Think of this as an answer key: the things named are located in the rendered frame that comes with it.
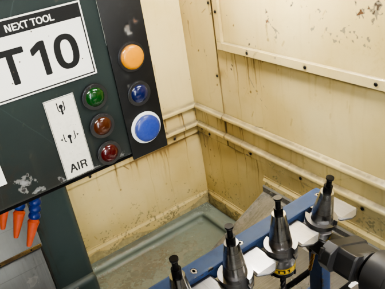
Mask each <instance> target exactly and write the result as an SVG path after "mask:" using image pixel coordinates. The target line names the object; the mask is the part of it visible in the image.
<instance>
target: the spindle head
mask: <svg viewBox="0 0 385 289"><path fill-rule="evenodd" d="M72 1H76V0H0V19H4V18H8V17H12V16H15V15H20V14H24V13H28V12H31V11H36V10H40V9H44V8H47V7H52V6H56V5H60V4H63V3H68V2H72ZM79 2H80V6H81V11H82V15H83V17H84V22H85V26H86V29H87V33H88V38H89V42H90V45H91V50H92V54H93V58H94V61H95V66H96V70H97V73H95V74H92V75H89V76H86V77H83V78H80V79H77V80H75V81H71V82H69V83H66V84H63V85H59V86H57V87H54V88H51V89H47V90H45V91H42V92H39V93H35V94H33V95H30V96H27V97H23V98H21V99H18V100H15V101H11V102H9V103H6V104H3V105H0V167H1V169H2V172H3V175H4V177H5V180H6V182H7V184H5V185H3V186H0V215H1V214H4V213H6V212H8V211H10V210H13V209H15V208H17V207H19V206H21V205H24V204H27V203H28V202H30V201H33V200H35V199H38V198H40V197H42V196H44V195H46V194H49V193H51V192H53V191H55V190H58V189H60V188H63V187H64V186H67V185H69V184H71V183H74V182H76V181H78V180H80V179H83V178H85V177H87V176H89V175H92V174H94V173H96V172H98V171H100V170H103V169H106V168H108V167H110V166H112V165H114V164H117V163H119V162H121V161H123V160H125V159H128V158H130V157H132V151H131V147H130V144H129V139H128V135H127V130H126V127H125V122H124V118H123V113H122V110H121V105H120V100H119V96H118V92H117V88H116V83H115V78H114V75H113V71H112V66H111V61H110V58H109V54H108V49H107V45H106V42H105V38H104V33H103V28H102V25H101V21H100V16H99V11H98V8H97V3H96V0H79ZM92 83H98V84H101V85H102V86H103V87H104V88H105V89H106V90H107V94H108V97H107V101H106V103H105V104H104V106H103V107H101V108H100V109H98V110H90V109H88V108H86V107H85V106H84V105H83V103H82V101H81V94H82V92H83V90H84V88H85V87H86V86H87V85H89V84H92ZM69 93H73V96H74V99H75V102H76V106H77V110H78V114H79V117H80V120H81V124H82V128H83V130H84V134H85V138H86V141H87V145H88V148H89V152H90V155H91V159H92V163H93V167H94V169H93V170H90V171H87V172H86V173H84V174H81V175H78V176H76V177H74V178H72V179H69V180H67V178H66V175H65V172H64V168H63V166H62V162H61V159H60V156H59V153H58V150H57V146H56V143H55V141H54V137H53V134H52V131H51V128H50V125H49V121H48V118H47V115H46V112H45V109H44V105H43V103H44V102H46V101H49V100H52V99H55V98H58V97H61V96H64V95H67V94H69ZM102 112H105V113H108V114H109V115H110V116H111V117H113V119H114V122H115V126H114V129H113V131H112V133H111V134H110V135H109V136H107V137H105V138H97V137H95V136H93V135H92V134H91V132H90V130H89V124H90V121H91V119H92V118H93V117H94V116H95V115H96V114H98V113H102ZM107 140H114V141H115V142H117V143H118V144H119V145H120V147H121V154H120V157H119V159H118V160H117V161H116V162H115V163H113V164H111V165H104V164H102V163H101V162H100V161H99V160H98V159H97V150H98V148H99V146H100V145H101V144H102V143H103V142H105V141H107Z"/></svg>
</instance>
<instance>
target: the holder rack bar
mask: <svg viewBox="0 0 385 289"><path fill-rule="evenodd" d="M319 191H320V189H318V188H314V189H312V190H311V191H309V192H307V193H306V194H304V195H303V196H301V197H299V198H298V199H296V200H294V201H292V202H291V203H289V204H287V205H286V206H284V207H283V210H284V211H285V213H286V217H287V220H288V224H290V223H291V222H292V221H294V220H299V221H301V222H304V218H305V212H308V213H310V211H309V209H310V207H311V206H313V205H314V203H315V201H316V198H317V196H318V194H319ZM270 221H271V215H269V216H267V217H266V218H264V219H263V220H261V221H259V222H258V223H256V224H254V225H253V226H251V227H250V228H248V229H246V230H244V231H243V232H241V233H239V234H238V235H236V236H235V238H236V239H238V241H239V244H240V247H241V251H242V253H244V252H245V251H247V250H248V249H250V248H251V247H253V246H255V245H256V246H258V247H259V248H261V249H262V248H263V247H264V239H265V237H266V236H267V237H269V231H270ZM221 265H223V244H221V245H219V246H218V247H216V248H214V249H213V250H211V251H210V252H208V253H206V254H205V255H203V256H201V257H200V258H198V259H196V260H194V261H193V262H191V263H190V264H188V265H186V266H185V267H183V268H182V270H183V271H184V272H185V274H186V276H187V279H188V282H189V284H190V286H191V285H193V284H194V283H196V282H197V281H199V280H201V279H202V278H204V277H205V276H207V275H212V276H213V277H214V278H217V277H218V275H217V272H218V269H219V267H220V266H221ZM148 289H170V280H169V276H168V277H166V278H165V279H163V280H161V281H160V282H158V283H156V284H154V285H153V286H151V287H150V288H148Z"/></svg>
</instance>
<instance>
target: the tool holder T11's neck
mask: <svg viewBox="0 0 385 289"><path fill-rule="evenodd" d="M294 264H295V259H293V258H291V259H289V260H288V264H286V265H278V266H277V268H276V269H277V270H287V269H289V268H291V267H292V266H294Z"/></svg>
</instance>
